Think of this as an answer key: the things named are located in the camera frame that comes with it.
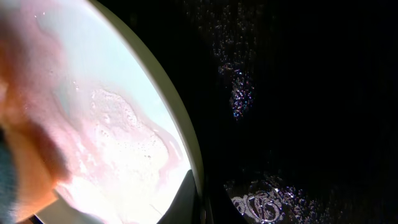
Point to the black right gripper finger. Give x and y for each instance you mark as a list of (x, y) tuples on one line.
[(185, 207)]

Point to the light blue plate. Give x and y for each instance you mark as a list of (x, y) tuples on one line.
[(111, 109)]

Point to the green yellow sponge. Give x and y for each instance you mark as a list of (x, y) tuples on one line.
[(31, 164)]

